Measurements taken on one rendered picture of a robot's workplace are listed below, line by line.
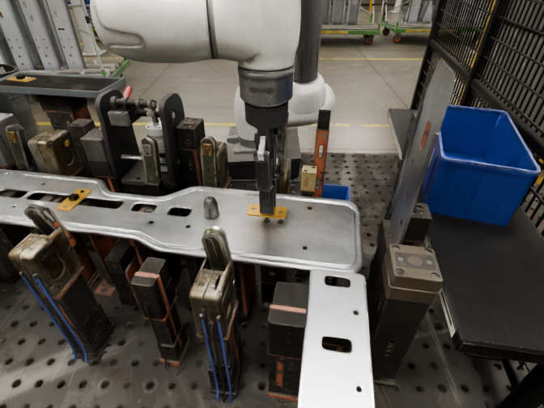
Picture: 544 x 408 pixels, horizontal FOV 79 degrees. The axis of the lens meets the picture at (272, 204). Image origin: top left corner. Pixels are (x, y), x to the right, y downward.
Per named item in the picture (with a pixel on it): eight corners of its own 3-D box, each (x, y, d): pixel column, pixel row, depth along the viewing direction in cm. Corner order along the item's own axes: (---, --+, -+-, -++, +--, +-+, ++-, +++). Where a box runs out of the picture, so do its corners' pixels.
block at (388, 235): (362, 342, 81) (388, 257, 63) (359, 302, 91) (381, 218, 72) (374, 344, 81) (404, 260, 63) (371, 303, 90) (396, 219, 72)
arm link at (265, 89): (230, 70, 49) (233, 108, 53) (291, 73, 48) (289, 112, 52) (244, 56, 56) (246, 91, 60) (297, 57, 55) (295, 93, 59)
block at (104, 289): (93, 294, 93) (52, 214, 75) (117, 260, 103) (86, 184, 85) (111, 296, 92) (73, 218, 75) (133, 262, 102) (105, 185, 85)
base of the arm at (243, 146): (232, 133, 151) (231, 122, 147) (280, 133, 147) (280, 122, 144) (223, 154, 137) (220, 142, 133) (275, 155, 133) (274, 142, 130)
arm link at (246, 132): (236, 125, 144) (229, 74, 130) (278, 121, 145) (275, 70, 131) (236, 142, 132) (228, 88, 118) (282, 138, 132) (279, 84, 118)
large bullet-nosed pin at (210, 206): (203, 223, 74) (199, 200, 70) (208, 214, 76) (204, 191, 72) (217, 225, 73) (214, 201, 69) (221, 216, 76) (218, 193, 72)
